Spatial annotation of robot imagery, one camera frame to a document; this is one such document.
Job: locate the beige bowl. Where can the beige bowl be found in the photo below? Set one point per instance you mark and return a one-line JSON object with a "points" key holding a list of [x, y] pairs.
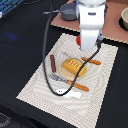
{"points": [[124, 16]]}

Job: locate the brown toy sausage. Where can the brown toy sausage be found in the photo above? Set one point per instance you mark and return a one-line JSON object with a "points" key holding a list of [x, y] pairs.
{"points": [[53, 67]]}

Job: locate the white toy fish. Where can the white toy fish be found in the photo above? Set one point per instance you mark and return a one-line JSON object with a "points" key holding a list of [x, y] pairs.
{"points": [[70, 94]]}

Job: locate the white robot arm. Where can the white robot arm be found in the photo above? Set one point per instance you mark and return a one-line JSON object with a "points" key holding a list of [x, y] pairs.
{"points": [[90, 4]]}

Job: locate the beige woven placemat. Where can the beige woven placemat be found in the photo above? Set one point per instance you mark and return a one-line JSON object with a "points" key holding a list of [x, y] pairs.
{"points": [[82, 112]]}

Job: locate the round wooden plate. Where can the round wooden plate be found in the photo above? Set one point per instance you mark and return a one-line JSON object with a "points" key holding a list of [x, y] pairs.
{"points": [[65, 73]]}

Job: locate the blue striped cloth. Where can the blue striped cloth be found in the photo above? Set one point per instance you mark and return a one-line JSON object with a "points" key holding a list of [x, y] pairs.
{"points": [[8, 5]]}

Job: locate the red toy tomato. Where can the red toy tomato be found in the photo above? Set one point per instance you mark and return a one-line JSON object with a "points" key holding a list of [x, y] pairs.
{"points": [[78, 40]]}

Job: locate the wooden handled fork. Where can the wooden handled fork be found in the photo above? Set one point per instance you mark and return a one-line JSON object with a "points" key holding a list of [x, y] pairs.
{"points": [[58, 78]]}

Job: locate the small grey saucepan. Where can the small grey saucepan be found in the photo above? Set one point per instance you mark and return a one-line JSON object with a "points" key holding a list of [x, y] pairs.
{"points": [[68, 12]]}

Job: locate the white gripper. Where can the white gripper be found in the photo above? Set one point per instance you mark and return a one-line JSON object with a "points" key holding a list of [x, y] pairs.
{"points": [[91, 20]]}

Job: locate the yellow toy bread slice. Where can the yellow toy bread slice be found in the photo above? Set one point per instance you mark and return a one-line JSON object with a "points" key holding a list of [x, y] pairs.
{"points": [[74, 67]]}

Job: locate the pink toy stove board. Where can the pink toy stove board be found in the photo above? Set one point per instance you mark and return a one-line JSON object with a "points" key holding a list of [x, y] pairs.
{"points": [[111, 29]]}

